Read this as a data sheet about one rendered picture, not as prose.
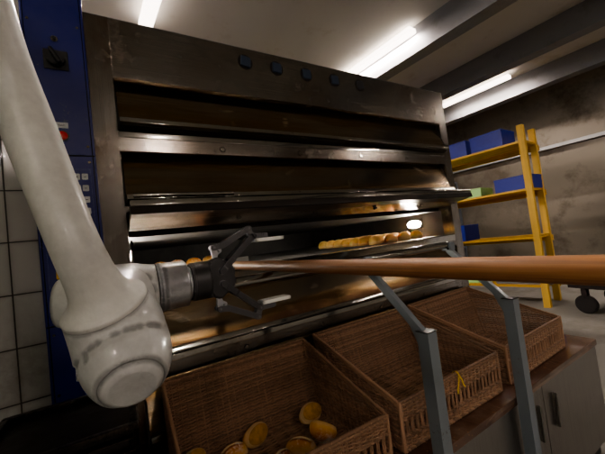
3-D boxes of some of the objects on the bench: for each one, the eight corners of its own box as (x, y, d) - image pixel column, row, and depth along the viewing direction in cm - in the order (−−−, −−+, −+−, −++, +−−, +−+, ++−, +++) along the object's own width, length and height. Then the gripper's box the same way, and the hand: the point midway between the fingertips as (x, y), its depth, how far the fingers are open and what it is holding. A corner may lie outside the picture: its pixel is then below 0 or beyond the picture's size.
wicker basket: (166, 464, 104) (158, 378, 105) (311, 403, 132) (303, 336, 133) (194, 601, 62) (178, 456, 63) (400, 468, 90) (386, 369, 91)
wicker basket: (317, 398, 135) (309, 332, 137) (407, 358, 164) (400, 305, 165) (406, 458, 94) (392, 363, 95) (507, 391, 122) (496, 319, 124)
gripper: (178, 222, 66) (271, 215, 77) (191, 342, 65) (283, 318, 76) (185, 216, 59) (285, 211, 71) (200, 351, 58) (299, 322, 70)
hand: (280, 267), depth 73 cm, fingers open, 13 cm apart
